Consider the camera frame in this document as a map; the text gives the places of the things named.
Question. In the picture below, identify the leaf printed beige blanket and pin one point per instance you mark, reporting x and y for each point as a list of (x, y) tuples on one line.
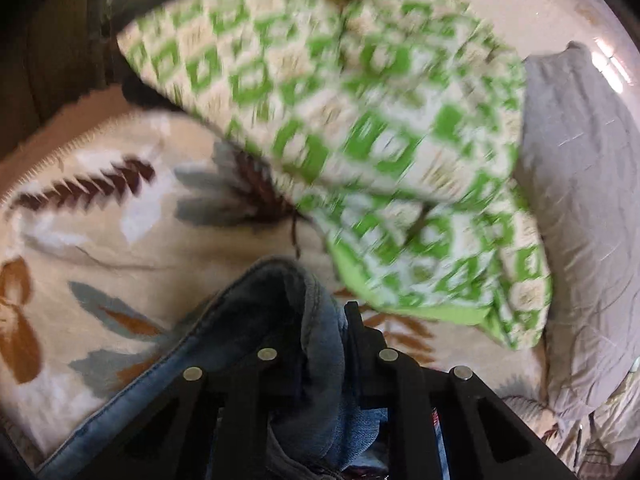
[(100, 240)]

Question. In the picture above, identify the dark wooden headboard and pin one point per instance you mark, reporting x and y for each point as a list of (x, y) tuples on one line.
[(60, 35)]

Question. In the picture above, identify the grey pillow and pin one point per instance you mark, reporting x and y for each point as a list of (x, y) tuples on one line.
[(575, 185)]

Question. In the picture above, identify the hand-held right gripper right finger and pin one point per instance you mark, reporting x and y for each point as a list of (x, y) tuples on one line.
[(366, 342)]

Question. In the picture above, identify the blue denim pants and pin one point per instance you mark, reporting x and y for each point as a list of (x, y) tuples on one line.
[(280, 300)]

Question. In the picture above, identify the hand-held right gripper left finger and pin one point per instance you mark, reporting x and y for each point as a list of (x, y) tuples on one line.
[(235, 390)]

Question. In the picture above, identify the green white patterned cloth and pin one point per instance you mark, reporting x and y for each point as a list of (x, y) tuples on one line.
[(325, 110)]

